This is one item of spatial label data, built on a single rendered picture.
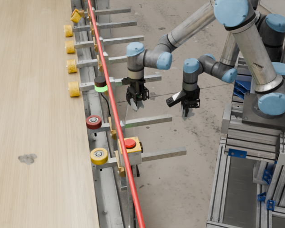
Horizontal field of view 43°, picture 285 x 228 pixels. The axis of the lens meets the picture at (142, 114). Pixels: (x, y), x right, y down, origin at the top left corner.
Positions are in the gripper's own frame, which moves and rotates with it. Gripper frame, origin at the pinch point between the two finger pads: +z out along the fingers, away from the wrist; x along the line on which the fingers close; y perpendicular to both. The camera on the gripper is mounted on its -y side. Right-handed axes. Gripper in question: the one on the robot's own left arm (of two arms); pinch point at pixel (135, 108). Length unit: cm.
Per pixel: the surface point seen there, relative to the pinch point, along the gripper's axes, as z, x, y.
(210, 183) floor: 99, 63, -4
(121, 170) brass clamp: 13.4, -19.9, 21.0
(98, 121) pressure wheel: 8.6, -15.5, -10.6
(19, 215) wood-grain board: 9, -66, 23
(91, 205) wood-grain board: 9, -41, 34
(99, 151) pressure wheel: 9.0, -24.8, 8.8
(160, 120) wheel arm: 14.2, 15.2, 0.0
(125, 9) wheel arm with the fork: 4, 61, -116
